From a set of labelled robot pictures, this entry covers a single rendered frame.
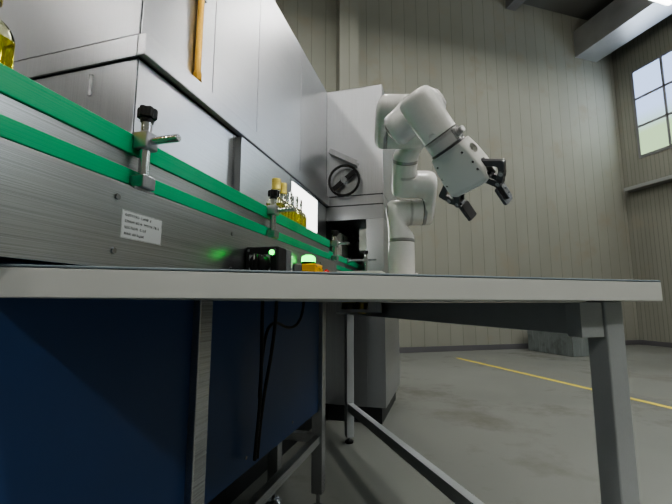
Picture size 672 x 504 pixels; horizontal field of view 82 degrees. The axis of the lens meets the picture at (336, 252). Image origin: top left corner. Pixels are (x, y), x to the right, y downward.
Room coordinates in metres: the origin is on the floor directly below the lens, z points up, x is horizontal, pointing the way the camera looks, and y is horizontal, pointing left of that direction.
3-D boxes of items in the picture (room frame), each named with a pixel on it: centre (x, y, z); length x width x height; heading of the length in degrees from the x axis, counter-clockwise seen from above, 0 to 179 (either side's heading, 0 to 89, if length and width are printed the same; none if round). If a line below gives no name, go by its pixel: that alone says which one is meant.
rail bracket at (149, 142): (0.56, 0.27, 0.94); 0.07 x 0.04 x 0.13; 74
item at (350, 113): (2.77, -0.21, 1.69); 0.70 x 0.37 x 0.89; 164
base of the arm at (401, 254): (1.40, -0.25, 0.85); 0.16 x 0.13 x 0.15; 100
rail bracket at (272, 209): (1.01, 0.15, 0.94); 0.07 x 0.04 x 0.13; 74
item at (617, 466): (1.40, -0.25, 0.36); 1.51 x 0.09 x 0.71; 16
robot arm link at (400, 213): (1.39, -0.25, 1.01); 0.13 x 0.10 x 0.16; 88
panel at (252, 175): (1.80, 0.24, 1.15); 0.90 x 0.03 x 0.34; 164
